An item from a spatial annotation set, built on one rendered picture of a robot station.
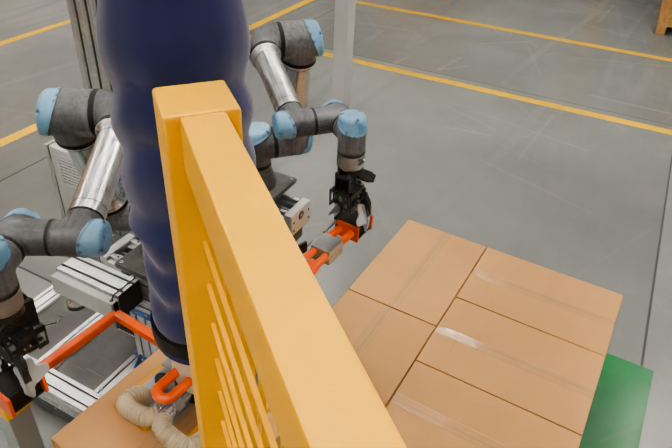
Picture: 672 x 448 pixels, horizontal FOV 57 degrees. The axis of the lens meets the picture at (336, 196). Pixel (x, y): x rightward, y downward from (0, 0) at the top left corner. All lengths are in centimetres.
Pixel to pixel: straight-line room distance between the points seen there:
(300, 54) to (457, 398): 127
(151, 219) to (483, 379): 153
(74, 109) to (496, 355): 167
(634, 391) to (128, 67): 280
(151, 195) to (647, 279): 330
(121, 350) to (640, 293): 274
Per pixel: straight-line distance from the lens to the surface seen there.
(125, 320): 154
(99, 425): 153
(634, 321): 365
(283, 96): 171
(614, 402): 320
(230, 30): 94
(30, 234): 132
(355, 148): 161
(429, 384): 228
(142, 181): 105
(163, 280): 119
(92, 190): 136
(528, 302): 268
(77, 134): 160
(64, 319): 313
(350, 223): 176
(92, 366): 288
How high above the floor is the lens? 227
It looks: 33 degrees down
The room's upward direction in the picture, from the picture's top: 2 degrees clockwise
